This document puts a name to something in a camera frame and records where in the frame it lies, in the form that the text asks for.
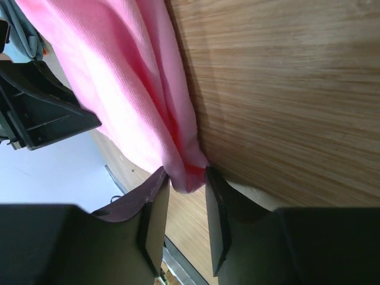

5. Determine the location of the pink t shirt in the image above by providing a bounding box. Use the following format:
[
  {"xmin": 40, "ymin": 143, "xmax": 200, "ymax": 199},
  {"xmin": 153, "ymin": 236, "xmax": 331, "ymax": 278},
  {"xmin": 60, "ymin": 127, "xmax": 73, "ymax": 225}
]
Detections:
[{"xmin": 18, "ymin": 1, "xmax": 208, "ymax": 194}]

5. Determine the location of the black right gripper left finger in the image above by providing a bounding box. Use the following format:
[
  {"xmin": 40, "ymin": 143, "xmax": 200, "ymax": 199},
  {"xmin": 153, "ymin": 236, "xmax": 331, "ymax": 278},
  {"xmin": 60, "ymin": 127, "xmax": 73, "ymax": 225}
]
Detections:
[{"xmin": 1, "ymin": 168, "xmax": 169, "ymax": 284}]

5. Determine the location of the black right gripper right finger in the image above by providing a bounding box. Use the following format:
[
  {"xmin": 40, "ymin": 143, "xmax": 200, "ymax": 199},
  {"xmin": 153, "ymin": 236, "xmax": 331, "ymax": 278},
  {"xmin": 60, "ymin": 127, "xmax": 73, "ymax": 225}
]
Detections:
[{"xmin": 205, "ymin": 167, "xmax": 379, "ymax": 284}]

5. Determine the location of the folded grey-blue t shirt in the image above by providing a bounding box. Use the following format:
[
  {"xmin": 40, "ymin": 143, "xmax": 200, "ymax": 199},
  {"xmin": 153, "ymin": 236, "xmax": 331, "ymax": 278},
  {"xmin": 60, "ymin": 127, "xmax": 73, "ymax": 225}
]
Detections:
[{"xmin": 1, "ymin": 0, "xmax": 43, "ymax": 63}]

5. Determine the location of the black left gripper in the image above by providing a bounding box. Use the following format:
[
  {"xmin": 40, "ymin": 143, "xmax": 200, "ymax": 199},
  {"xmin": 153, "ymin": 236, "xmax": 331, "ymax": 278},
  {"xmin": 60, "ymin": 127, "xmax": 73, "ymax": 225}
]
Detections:
[{"xmin": 1, "ymin": 19, "xmax": 101, "ymax": 150}]

